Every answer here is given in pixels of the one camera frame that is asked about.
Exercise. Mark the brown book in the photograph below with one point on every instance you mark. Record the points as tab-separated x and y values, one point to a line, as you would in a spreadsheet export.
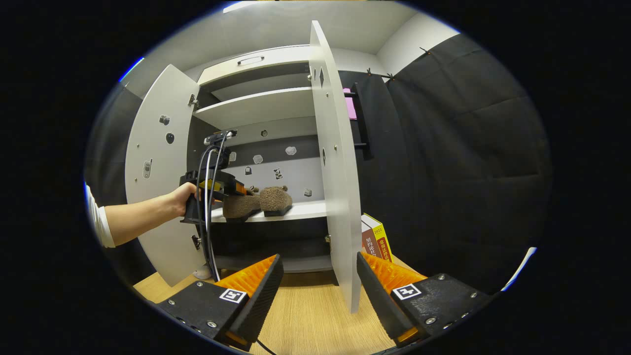
368	241

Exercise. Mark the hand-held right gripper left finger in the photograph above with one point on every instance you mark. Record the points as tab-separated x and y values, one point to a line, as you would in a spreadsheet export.
263	296

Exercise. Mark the white cabinet door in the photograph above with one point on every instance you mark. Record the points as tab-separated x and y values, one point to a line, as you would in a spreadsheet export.
340	197
162	266

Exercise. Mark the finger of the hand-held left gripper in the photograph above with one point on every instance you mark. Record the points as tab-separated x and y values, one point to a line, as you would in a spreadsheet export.
238	189

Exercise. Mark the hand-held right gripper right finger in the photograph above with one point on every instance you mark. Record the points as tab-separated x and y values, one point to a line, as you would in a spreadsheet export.
377	301

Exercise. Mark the yellow book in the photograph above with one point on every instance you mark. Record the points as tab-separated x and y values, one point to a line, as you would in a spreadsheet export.
382	244

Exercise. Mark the white shoe cabinet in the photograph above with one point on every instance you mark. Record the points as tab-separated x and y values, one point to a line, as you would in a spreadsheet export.
296	209

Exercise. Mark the brown fuzzy shoe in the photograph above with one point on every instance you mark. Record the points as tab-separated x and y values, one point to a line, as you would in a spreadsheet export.
241	206
276	199

